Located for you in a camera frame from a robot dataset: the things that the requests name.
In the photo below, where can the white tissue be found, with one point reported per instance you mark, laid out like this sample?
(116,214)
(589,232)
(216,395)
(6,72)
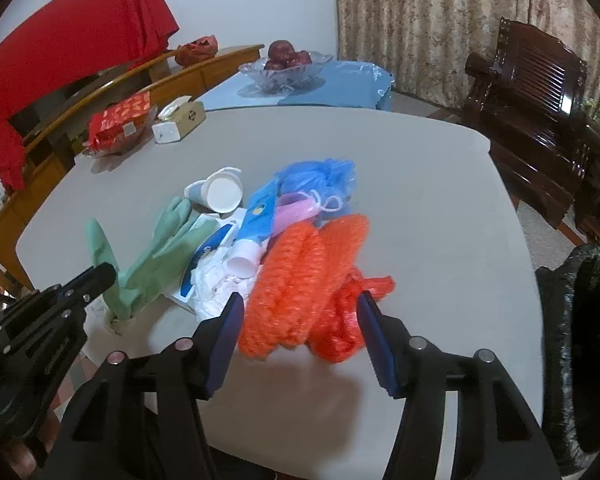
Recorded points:
(213,284)

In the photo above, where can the red plastic bag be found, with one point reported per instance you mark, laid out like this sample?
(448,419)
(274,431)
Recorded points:
(336,335)

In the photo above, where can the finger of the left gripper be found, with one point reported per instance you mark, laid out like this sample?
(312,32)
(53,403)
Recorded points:
(84,288)

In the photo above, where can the red apples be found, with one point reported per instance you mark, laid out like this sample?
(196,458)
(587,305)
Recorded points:
(281,55)

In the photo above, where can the dark wooden armchair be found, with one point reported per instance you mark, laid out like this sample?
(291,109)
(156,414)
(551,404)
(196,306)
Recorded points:
(528,101)

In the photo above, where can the beige patterned curtain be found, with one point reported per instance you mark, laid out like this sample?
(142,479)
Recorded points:
(425,43)

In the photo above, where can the trash bin with black bag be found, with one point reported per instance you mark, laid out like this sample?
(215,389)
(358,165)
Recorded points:
(570,301)

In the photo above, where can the person left hand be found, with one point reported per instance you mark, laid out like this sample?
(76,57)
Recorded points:
(21,458)

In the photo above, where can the tissue box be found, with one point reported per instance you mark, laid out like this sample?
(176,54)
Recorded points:
(176,120)

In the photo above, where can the red candy packet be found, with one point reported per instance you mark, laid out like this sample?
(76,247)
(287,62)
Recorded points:
(135,106)

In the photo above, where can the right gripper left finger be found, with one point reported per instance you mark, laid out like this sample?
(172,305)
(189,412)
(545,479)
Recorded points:
(139,419)

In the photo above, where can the white paper cup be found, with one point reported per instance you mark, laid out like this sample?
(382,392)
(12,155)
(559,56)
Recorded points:
(220,192)

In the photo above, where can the green rubber glove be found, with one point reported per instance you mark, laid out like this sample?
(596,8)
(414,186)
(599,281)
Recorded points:
(173,242)
(100,250)

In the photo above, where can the red basket on cabinet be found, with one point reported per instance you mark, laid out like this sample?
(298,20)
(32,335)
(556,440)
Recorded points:
(197,51)

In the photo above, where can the orange foam fruit net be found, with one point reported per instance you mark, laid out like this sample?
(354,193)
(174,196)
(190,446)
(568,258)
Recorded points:
(302,270)

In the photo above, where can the pink plastic item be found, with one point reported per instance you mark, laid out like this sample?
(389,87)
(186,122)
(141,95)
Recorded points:
(292,208)

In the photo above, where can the glass fruit bowl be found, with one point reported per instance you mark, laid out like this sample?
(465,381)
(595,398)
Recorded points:
(290,78)

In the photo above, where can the blue plastic bag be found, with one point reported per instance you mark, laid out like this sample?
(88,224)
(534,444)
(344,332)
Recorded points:
(330,183)

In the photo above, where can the blue tablecloth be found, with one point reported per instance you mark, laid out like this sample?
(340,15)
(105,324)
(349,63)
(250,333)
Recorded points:
(340,84)

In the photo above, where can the red cloth cover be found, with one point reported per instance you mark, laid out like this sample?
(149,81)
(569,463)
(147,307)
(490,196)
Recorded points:
(64,41)

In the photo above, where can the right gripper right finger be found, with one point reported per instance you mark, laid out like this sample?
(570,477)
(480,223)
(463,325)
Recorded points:
(497,435)

